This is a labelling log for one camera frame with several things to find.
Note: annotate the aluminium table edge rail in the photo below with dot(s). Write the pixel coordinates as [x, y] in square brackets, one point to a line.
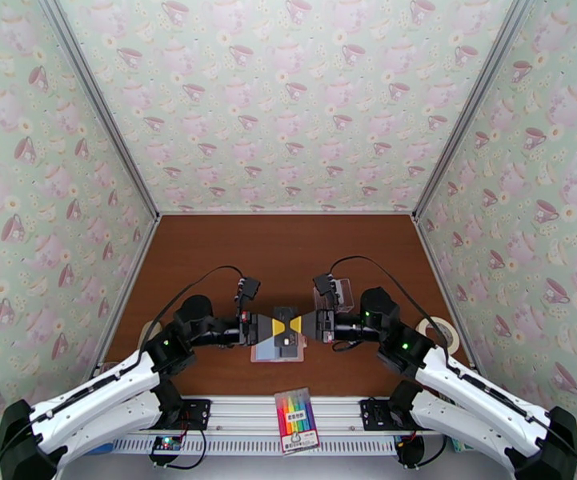
[125, 293]
[446, 293]
[288, 213]

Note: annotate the colourful marker pen pack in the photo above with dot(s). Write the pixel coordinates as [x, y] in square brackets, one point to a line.
[295, 418]

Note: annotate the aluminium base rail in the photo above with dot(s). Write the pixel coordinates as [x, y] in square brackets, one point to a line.
[248, 413]

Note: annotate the black round disc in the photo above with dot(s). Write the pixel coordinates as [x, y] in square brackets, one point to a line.
[410, 453]

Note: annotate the white masking tape roll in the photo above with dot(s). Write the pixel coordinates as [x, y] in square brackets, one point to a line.
[443, 321]

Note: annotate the pink card holder wallet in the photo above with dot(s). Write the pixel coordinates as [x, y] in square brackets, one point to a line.
[265, 353]

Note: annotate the clear acrylic card box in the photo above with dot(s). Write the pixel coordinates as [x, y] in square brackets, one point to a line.
[345, 293]

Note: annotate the beige tape roll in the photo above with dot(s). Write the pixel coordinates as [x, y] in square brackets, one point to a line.
[147, 333]

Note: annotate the aluminium frame post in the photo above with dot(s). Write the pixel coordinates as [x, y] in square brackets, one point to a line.
[476, 98]
[97, 98]

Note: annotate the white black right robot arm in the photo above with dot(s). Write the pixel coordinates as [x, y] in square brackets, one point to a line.
[478, 393]

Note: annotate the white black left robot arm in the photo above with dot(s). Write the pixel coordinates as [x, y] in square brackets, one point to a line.
[98, 393]

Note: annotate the small circuit board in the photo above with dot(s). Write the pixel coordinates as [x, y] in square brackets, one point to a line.
[165, 443]

